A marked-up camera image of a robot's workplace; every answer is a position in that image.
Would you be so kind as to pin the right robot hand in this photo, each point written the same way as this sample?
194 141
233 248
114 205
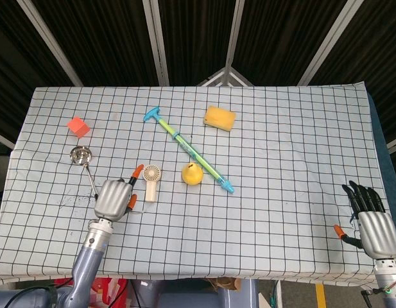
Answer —
375 232

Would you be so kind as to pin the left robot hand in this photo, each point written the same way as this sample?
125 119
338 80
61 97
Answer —
112 200

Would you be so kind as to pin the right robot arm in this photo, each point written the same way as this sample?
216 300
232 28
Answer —
390 282

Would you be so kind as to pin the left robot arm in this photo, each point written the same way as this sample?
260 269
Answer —
85 266

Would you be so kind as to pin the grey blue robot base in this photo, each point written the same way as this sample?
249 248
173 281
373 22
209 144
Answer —
197 293

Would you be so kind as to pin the beige handheld fan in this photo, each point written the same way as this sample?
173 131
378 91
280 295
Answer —
151 183

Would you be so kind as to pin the red cube block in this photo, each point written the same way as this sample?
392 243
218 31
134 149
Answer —
78 127

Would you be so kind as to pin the yellow pear toy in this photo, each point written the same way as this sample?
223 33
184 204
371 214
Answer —
192 174

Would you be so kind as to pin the blue green water squirter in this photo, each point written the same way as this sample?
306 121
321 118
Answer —
188 150

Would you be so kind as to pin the red patterned bag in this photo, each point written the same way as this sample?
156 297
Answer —
108 292

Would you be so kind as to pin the white checkered tablecloth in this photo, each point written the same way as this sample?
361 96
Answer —
217 208

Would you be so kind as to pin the yellow sponge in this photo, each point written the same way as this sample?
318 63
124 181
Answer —
219 118

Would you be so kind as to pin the brown paper scrap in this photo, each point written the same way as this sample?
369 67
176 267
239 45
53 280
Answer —
225 284

